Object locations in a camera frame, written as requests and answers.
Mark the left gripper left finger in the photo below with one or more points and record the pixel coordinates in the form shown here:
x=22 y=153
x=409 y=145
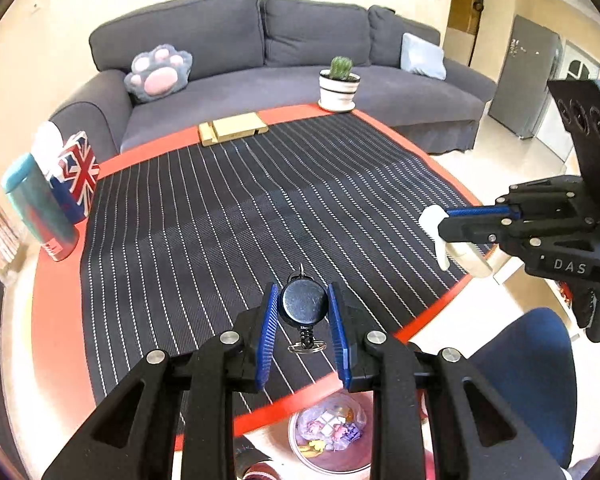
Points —
x=131 y=434

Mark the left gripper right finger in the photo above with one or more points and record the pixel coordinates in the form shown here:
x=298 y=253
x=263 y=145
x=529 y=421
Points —
x=474 y=432

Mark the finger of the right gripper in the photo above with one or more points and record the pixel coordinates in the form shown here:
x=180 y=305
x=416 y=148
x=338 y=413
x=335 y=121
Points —
x=488 y=229
x=505 y=211

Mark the black retractable badge reel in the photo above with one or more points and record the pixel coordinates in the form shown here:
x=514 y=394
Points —
x=302 y=304

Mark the purple paper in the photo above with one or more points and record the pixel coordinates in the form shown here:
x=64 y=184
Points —
x=344 y=435

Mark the pink trash bin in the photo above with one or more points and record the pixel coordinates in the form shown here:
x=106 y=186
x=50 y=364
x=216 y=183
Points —
x=309 y=433

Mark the black striped table mat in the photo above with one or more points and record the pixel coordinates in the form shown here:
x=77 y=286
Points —
x=178 y=245

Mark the grey refrigerator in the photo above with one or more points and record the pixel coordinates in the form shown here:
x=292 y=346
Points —
x=532 y=58

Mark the light blue cushion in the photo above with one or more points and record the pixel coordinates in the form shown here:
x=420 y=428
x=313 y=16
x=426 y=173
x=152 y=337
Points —
x=421 y=57

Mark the potted cactus striped pot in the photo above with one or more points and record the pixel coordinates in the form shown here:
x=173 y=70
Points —
x=338 y=86

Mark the teal tumbler bottle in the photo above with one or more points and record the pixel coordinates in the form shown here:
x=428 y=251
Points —
x=31 y=196

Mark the union jack tissue box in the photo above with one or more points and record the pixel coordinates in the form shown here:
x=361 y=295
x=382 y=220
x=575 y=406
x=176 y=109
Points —
x=70 y=168

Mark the wooden stand block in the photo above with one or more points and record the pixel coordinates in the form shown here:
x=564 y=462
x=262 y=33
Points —
x=231 y=128

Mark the cat paw cushion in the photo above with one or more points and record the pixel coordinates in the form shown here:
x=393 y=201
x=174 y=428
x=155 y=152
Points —
x=158 y=73

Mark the dark grey sofa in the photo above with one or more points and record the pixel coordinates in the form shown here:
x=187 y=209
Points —
x=252 y=55

